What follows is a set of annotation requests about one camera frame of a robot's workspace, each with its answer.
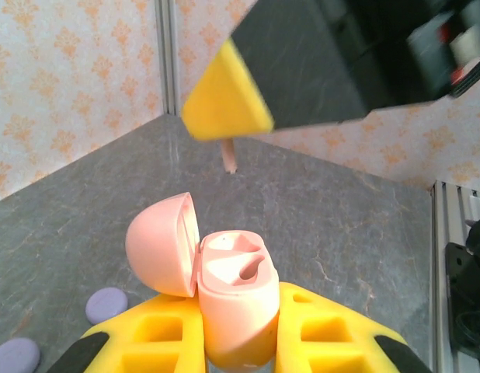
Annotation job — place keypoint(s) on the pink earbud charging case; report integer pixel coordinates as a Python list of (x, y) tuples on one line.
[(236, 318)]

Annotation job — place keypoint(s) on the purple earbud charging case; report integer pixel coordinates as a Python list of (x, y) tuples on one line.
[(106, 305), (14, 355)]

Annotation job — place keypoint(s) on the aluminium corner post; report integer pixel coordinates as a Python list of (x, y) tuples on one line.
[(166, 58)]

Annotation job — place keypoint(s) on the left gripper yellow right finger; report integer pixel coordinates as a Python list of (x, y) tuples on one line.
[(290, 342)]

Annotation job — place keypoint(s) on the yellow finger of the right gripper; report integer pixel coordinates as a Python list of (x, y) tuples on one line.
[(294, 70)]

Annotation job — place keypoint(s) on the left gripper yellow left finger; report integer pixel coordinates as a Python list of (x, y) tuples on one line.
[(185, 342)]

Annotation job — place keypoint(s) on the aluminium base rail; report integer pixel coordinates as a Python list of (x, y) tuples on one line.
[(438, 272)]

